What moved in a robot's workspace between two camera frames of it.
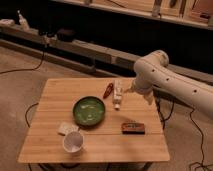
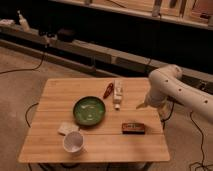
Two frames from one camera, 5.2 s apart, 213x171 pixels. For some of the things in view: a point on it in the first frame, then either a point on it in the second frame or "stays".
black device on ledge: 66,35 stays
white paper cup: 73,141 stays
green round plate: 88,111 stays
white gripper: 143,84 to 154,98
